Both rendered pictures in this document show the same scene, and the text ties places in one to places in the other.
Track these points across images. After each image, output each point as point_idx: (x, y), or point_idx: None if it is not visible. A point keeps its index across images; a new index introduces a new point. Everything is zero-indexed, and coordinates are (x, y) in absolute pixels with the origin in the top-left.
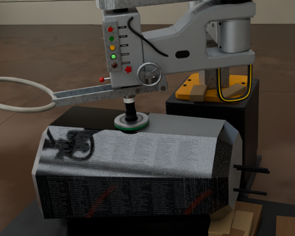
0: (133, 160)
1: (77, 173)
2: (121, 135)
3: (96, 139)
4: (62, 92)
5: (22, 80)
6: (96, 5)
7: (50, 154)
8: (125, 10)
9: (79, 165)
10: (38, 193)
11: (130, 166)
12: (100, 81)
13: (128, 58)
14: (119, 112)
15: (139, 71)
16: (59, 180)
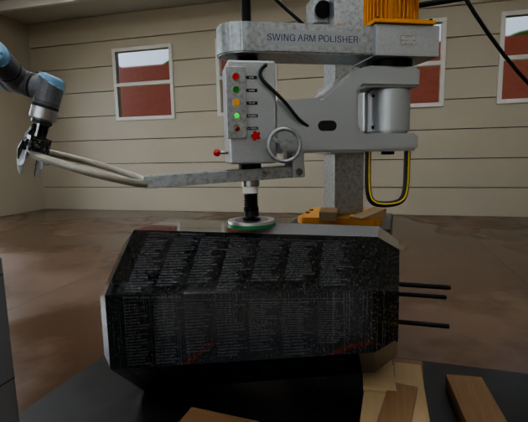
0: (255, 270)
1: (168, 290)
2: (236, 239)
3: (200, 245)
4: (157, 175)
5: (104, 164)
6: (217, 52)
7: (131, 266)
8: None
9: (173, 280)
10: (106, 326)
11: (251, 279)
12: (215, 154)
13: (256, 122)
14: None
15: (271, 138)
16: (141, 303)
